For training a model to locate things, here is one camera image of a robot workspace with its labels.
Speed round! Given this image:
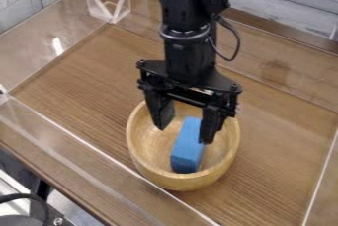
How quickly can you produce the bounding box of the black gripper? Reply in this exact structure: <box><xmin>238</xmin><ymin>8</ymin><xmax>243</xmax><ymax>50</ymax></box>
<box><xmin>136</xmin><ymin>26</ymin><xmax>242</xmax><ymax>144</ymax></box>

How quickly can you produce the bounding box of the blue rectangular block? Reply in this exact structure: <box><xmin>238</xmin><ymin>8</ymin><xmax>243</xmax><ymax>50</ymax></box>
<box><xmin>170</xmin><ymin>116</ymin><xmax>204</xmax><ymax>174</ymax></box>

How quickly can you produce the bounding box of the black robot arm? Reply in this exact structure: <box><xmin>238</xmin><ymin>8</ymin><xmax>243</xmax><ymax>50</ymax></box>
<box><xmin>138</xmin><ymin>0</ymin><xmax>242</xmax><ymax>144</ymax></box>

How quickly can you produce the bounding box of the brown wooden bowl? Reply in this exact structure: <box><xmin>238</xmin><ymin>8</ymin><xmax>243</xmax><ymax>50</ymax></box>
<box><xmin>126</xmin><ymin>102</ymin><xmax>240</xmax><ymax>191</ymax></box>

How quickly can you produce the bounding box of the clear acrylic triangle bracket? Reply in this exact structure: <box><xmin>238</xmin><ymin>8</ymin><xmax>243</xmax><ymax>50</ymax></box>
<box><xmin>86</xmin><ymin>0</ymin><xmax>131</xmax><ymax>24</ymax></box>

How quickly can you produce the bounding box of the black metal table bracket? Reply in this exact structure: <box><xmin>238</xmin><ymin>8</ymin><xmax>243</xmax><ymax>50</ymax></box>
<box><xmin>29</xmin><ymin>200</ymin><xmax>73</xmax><ymax>226</ymax></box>

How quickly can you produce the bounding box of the black cable under table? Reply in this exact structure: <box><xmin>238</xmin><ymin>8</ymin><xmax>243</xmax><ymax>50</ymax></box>
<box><xmin>0</xmin><ymin>193</ymin><xmax>48</xmax><ymax>226</ymax></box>

